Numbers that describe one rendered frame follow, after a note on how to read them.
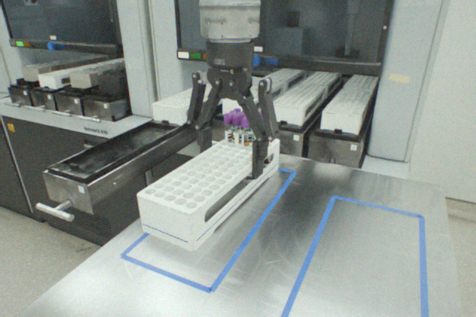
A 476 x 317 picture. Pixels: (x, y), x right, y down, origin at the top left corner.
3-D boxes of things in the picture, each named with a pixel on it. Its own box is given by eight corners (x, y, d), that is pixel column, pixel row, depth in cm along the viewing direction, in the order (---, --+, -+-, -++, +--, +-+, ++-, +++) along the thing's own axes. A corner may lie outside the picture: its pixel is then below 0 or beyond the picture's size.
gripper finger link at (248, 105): (237, 78, 55) (244, 74, 54) (267, 138, 57) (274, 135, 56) (225, 82, 52) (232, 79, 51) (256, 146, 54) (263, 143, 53)
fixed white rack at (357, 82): (353, 87, 141) (355, 72, 138) (378, 89, 137) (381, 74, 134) (340, 104, 117) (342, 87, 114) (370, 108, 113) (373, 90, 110)
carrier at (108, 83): (125, 92, 125) (123, 77, 122) (121, 94, 123) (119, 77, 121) (103, 89, 130) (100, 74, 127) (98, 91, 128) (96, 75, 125)
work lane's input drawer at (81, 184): (206, 114, 128) (205, 91, 124) (238, 119, 123) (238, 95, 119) (31, 210, 70) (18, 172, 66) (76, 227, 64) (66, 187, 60)
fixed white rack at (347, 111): (339, 106, 115) (341, 88, 113) (370, 109, 111) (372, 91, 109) (319, 133, 91) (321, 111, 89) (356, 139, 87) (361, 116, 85)
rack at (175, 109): (204, 100, 122) (204, 82, 119) (229, 103, 118) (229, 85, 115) (153, 124, 98) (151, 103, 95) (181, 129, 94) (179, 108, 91)
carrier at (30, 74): (45, 82, 143) (42, 68, 140) (41, 82, 141) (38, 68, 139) (28, 79, 147) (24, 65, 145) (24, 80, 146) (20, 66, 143)
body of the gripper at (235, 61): (193, 40, 50) (196, 100, 54) (242, 43, 46) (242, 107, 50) (219, 36, 56) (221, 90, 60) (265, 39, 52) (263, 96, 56)
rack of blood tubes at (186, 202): (237, 157, 73) (237, 131, 70) (279, 167, 69) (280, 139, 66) (140, 230, 50) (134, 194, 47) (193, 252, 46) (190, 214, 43)
